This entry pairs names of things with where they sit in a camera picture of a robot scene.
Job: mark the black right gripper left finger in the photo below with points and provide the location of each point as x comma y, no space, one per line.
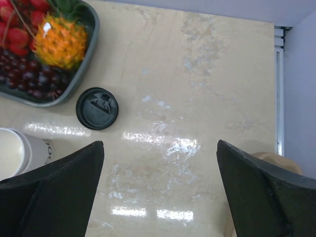
54,200

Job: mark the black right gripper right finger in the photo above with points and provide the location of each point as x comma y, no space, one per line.
266,200

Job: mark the white paper coffee cup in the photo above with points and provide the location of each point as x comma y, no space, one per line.
21,153

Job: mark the black coffee cup lid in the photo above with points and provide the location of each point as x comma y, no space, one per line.
97,108

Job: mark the brown cardboard cup carrier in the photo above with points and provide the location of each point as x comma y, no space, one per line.
279,161

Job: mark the dark red grape bunch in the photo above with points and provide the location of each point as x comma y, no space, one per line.
29,76

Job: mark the orange plastic pineapple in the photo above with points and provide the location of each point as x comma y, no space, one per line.
61,39

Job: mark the dark green fruit tray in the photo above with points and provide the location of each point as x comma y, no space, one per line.
91,20

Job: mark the aluminium frame rail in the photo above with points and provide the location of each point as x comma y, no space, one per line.
279,39

